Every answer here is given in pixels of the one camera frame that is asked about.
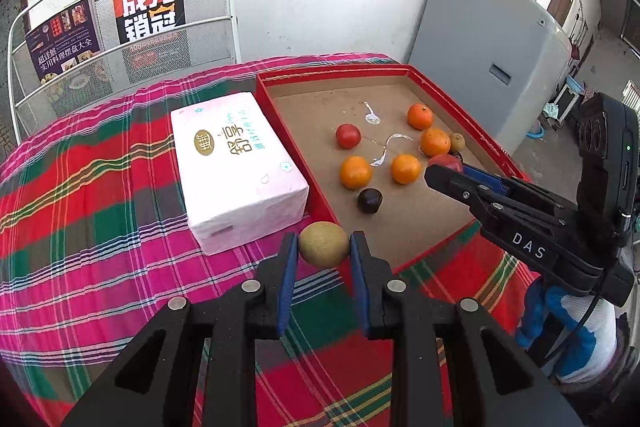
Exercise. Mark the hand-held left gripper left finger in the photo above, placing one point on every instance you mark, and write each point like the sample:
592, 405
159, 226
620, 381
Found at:
287, 287

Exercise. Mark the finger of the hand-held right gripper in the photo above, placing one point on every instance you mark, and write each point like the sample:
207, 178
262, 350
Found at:
482, 177
450, 182

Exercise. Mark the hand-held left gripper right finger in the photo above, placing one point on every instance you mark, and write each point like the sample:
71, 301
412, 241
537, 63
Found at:
361, 287

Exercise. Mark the red tomato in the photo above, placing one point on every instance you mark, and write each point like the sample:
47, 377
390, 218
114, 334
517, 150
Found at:
348, 135
444, 161

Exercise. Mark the green kiwi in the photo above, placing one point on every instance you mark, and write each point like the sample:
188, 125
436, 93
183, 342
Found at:
324, 243
456, 141

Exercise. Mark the small orange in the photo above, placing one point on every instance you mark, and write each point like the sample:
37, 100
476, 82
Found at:
435, 142
405, 169

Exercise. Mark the orange with stem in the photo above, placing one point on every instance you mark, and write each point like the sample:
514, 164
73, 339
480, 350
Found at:
419, 116

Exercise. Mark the dark purple plum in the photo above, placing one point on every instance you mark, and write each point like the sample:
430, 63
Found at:
370, 200

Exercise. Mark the large orange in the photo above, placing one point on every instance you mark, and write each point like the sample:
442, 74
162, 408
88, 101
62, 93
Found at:
355, 172

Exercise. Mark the red cardboard box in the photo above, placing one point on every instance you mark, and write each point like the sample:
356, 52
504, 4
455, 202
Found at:
310, 117

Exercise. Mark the person's right hand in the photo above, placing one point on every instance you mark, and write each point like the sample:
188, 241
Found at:
565, 312

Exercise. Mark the blue plastic basin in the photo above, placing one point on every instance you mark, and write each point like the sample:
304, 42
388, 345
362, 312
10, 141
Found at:
539, 130

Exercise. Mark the white pink tissue pack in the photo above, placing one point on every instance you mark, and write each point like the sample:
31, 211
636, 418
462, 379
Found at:
235, 167

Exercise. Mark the grey plastic cabinet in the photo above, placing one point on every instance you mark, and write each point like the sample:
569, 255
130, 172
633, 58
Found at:
470, 37

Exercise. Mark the red plaid tablecloth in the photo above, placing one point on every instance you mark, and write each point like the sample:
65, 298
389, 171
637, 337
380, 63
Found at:
100, 217

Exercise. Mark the white metal mesh rack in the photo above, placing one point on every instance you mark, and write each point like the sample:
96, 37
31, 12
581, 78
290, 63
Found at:
210, 37

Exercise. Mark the red and black book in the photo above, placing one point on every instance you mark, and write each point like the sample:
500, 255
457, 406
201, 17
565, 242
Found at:
147, 12

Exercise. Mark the dark purple cookbook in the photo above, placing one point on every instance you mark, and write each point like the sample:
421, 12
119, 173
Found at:
60, 42

